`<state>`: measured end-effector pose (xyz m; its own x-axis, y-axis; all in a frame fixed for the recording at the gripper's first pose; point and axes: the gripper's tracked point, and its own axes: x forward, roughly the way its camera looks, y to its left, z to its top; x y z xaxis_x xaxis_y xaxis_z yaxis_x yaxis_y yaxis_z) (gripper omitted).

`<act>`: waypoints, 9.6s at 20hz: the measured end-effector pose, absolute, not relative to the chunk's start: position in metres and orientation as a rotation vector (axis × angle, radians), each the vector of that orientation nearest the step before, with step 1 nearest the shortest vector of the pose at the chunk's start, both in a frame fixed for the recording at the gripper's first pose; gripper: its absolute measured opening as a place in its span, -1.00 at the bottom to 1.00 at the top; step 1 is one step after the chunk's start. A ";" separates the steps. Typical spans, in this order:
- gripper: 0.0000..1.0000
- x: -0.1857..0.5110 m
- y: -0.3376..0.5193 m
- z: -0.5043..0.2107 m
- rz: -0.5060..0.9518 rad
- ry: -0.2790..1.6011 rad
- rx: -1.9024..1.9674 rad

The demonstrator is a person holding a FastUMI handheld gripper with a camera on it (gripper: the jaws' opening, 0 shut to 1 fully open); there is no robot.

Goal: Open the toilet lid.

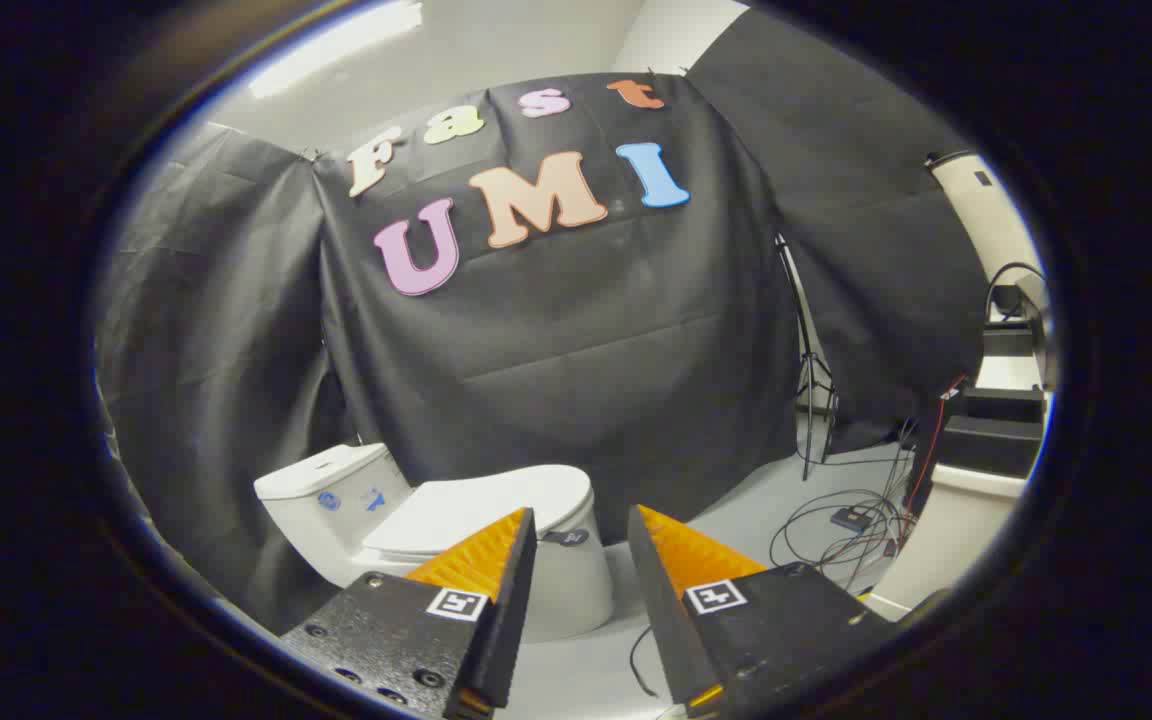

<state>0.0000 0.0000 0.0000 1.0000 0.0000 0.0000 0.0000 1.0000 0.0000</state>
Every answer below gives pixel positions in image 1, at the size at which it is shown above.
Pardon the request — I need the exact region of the white toilet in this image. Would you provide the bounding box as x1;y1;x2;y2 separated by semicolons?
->
254;443;616;644

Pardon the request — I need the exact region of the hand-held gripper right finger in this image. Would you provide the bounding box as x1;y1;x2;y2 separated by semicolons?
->
626;504;899;719

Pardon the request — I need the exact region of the tangle of black floor cables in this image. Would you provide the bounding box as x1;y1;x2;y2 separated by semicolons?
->
769;420;923;597

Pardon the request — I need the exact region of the black backdrop cloth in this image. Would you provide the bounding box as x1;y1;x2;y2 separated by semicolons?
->
96;8;989;637

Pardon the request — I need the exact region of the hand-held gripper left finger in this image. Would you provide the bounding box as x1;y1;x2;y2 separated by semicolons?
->
279;507;539;720

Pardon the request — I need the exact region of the black flat box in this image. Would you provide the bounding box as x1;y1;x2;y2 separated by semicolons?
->
960;385;1047;423

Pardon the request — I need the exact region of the black light stand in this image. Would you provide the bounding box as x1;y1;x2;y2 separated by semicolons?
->
775;235;841;482

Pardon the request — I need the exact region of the thin black floor cable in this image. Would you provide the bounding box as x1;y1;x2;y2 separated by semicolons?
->
629;625;660;700

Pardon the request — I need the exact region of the black looped cable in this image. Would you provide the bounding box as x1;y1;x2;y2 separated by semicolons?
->
984;262;1050;323

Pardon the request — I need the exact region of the red cable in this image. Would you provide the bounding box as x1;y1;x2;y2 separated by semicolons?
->
898;376;967;549

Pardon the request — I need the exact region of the large black box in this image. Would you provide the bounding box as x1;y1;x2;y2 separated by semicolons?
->
938;415;1045;480

